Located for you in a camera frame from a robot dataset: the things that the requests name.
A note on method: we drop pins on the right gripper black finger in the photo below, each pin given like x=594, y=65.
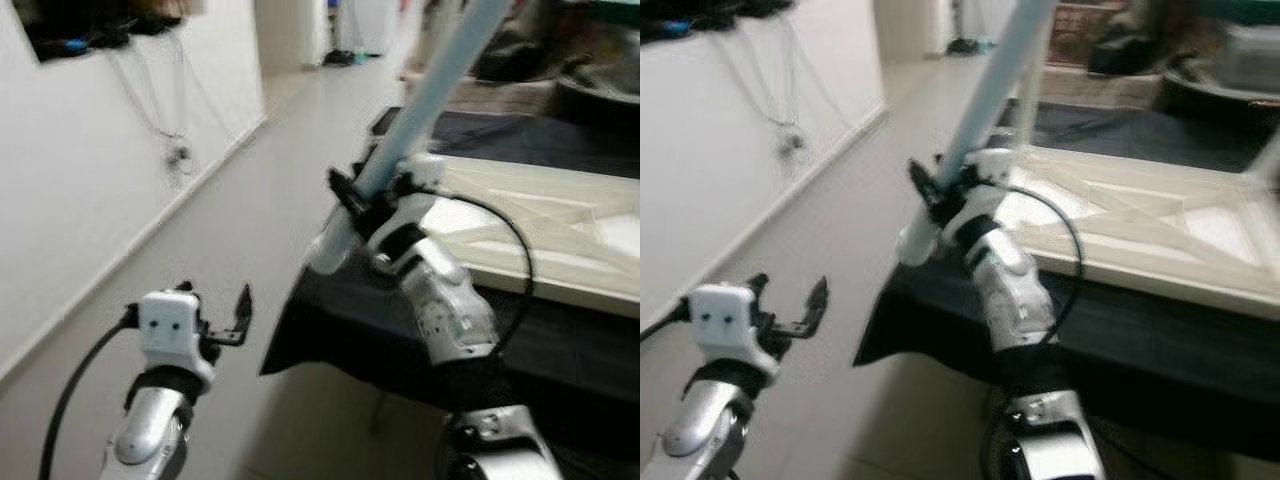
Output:
x=345, y=192
x=927, y=182

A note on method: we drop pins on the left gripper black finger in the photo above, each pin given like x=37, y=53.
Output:
x=185, y=288
x=758, y=284
x=242, y=310
x=817, y=305

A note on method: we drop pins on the white plastic table leg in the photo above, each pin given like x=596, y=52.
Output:
x=990, y=90
x=430, y=90
x=1032, y=100
x=1268, y=165

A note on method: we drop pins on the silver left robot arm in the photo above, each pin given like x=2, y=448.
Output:
x=150, y=430
x=700, y=420

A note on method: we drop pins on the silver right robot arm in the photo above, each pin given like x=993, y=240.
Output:
x=1015, y=290
x=450, y=310

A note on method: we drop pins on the white plastic children table top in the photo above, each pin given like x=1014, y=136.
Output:
x=560, y=220
x=1150, y=220

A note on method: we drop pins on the mop with green head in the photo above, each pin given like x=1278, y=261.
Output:
x=340, y=58
x=970, y=46

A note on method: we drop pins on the grey cloth covered ledge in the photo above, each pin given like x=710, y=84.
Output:
x=500, y=95
x=1100, y=90

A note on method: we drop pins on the shiny black plastic bag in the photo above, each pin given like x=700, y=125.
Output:
x=1125, y=45
x=515, y=50

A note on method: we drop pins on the clear box with orange lid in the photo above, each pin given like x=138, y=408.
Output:
x=1085, y=30

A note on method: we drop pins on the black round basin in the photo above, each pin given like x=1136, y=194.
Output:
x=600, y=95
x=1220, y=100

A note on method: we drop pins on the black wifi router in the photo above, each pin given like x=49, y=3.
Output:
x=90, y=35
x=700, y=20

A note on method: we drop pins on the clear plastic storage box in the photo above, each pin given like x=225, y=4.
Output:
x=1255, y=60

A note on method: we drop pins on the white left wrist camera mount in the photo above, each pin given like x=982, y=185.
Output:
x=170, y=325
x=725, y=315

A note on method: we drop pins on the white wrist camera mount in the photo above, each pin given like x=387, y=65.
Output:
x=990, y=165
x=420, y=172
x=725, y=315
x=170, y=325

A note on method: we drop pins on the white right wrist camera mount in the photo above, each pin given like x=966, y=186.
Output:
x=990, y=165
x=420, y=172

